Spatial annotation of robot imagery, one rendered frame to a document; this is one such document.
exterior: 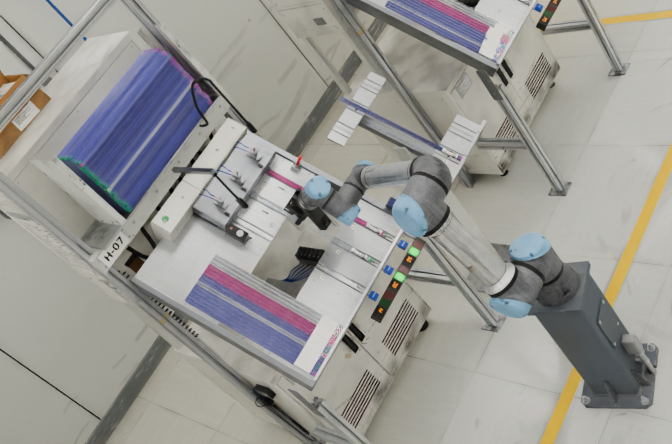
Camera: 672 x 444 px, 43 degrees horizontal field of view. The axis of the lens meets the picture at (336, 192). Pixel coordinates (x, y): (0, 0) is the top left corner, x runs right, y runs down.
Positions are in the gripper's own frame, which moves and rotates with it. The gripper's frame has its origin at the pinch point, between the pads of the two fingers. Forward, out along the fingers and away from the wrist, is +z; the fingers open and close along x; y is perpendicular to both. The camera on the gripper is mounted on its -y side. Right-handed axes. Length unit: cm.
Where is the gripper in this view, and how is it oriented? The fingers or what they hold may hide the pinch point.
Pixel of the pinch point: (299, 220)
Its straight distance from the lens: 301.3
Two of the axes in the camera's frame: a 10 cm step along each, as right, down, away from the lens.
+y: -8.3, -5.6, -0.6
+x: -4.9, 7.7, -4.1
